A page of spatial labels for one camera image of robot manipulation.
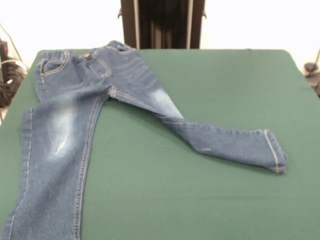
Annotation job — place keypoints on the blue denim jeans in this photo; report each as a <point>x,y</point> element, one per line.
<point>62,125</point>

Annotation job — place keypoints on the dark green table cloth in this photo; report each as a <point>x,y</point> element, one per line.
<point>200,200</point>

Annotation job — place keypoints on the black metal column stand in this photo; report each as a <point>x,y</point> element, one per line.
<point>162,25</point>

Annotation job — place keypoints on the black round plug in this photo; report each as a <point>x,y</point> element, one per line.
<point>310,67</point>

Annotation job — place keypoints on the black upright power strip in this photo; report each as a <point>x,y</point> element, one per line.
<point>4,50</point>

